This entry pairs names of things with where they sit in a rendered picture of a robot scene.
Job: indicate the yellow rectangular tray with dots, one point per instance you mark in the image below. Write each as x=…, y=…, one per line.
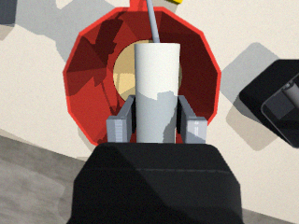
x=177, y=2

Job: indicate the red bucket with metal handle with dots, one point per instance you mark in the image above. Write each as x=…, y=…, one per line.
x=107, y=64

